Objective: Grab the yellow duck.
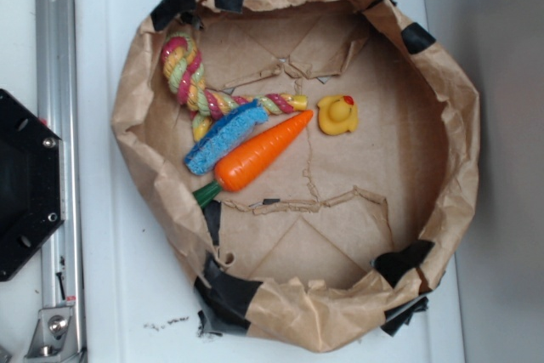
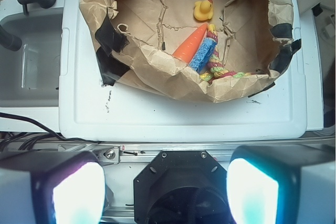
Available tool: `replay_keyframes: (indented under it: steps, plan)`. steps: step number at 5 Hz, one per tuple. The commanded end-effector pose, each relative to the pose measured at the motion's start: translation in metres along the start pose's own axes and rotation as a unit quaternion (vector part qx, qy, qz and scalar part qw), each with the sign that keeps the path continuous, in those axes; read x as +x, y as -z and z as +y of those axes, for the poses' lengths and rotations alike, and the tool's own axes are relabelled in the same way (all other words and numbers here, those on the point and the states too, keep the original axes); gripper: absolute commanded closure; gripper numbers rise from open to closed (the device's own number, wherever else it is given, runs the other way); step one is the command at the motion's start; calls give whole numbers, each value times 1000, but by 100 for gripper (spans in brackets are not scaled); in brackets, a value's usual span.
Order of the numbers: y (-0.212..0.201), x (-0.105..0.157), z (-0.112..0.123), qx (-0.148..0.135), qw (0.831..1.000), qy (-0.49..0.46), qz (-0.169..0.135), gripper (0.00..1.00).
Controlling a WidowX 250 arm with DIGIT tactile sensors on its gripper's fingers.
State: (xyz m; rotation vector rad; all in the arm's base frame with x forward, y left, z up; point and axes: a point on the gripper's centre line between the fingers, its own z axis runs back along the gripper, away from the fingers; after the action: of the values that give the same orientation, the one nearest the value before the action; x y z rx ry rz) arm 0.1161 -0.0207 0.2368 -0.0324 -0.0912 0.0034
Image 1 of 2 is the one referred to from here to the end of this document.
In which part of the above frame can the yellow rubber duck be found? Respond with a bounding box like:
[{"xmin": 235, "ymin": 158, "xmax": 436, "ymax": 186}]
[{"xmin": 317, "ymin": 94, "xmax": 359, "ymax": 136}]

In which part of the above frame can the white tray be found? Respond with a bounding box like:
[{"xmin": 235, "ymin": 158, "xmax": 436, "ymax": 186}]
[{"xmin": 75, "ymin": 0, "xmax": 464, "ymax": 362}]

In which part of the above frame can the orange plastic carrot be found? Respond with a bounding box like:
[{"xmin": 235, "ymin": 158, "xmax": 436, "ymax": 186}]
[{"xmin": 193, "ymin": 110, "xmax": 314, "ymax": 208}]

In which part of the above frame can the blue sponge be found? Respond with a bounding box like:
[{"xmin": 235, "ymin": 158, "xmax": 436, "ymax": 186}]
[{"xmin": 184, "ymin": 101, "xmax": 269, "ymax": 175}]

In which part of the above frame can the brown paper bag bin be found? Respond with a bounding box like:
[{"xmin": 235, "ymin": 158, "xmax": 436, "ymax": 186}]
[{"xmin": 111, "ymin": 0, "xmax": 480, "ymax": 352}]

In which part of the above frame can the multicolour rope toy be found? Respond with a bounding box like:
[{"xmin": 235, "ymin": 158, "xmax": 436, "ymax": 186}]
[{"xmin": 160, "ymin": 31, "xmax": 308, "ymax": 142}]

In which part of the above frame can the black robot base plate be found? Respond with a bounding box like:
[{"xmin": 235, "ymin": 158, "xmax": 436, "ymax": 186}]
[{"xmin": 1, "ymin": 89, "xmax": 63, "ymax": 282}]

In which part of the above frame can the aluminium extrusion rail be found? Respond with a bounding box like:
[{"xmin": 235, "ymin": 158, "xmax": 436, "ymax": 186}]
[{"xmin": 36, "ymin": 0, "xmax": 88, "ymax": 362}]

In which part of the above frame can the metal corner bracket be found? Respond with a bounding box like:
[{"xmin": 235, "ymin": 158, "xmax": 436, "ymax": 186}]
[{"xmin": 24, "ymin": 306, "xmax": 77, "ymax": 362}]

